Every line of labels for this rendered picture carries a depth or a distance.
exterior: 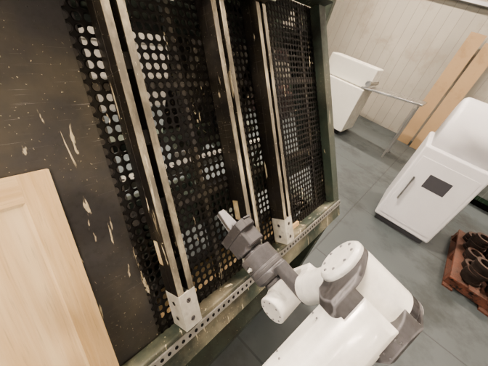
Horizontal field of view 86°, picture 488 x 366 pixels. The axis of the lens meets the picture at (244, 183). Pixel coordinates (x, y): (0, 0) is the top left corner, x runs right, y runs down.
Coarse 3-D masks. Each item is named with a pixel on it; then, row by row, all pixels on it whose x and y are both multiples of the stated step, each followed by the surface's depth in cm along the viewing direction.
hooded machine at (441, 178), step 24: (456, 120) 262; (480, 120) 254; (432, 144) 273; (456, 144) 263; (480, 144) 255; (408, 168) 288; (432, 168) 274; (456, 168) 262; (480, 168) 254; (408, 192) 295; (432, 192) 281; (456, 192) 268; (384, 216) 320; (408, 216) 303; (432, 216) 289
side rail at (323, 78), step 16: (320, 16) 137; (320, 32) 139; (320, 48) 141; (320, 64) 144; (320, 80) 146; (320, 96) 149; (320, 112) 152; (320, 128) 154; (336, 176) 164; (336, 192) 165
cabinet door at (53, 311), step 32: (0, 192) 50; (32, 192) 54; (0, 224) 51; (32, 224) 54; (64, 224) 58; (0, 256) 51; (32, 256) 55; (64, 256) 59; (0, 288) 51; (32, 288) 55; (64, 288) 59; (0, 320) 51; (32, 320) 55; (64, 320) 60; (96, 320) 64; (0, 352) 52; (32, 352) 55; (64, 352) 60; (96, 352) 65
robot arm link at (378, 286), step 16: (368, 256) 37; (320, 272) 48; (368, 272) 36; (384, 272) 37; (304, 288) 51; (368, 288) 35; (384, 288) 35; (400, 288) 36; (384, 304) 35; (400, 304) 35; (416, 304) 36
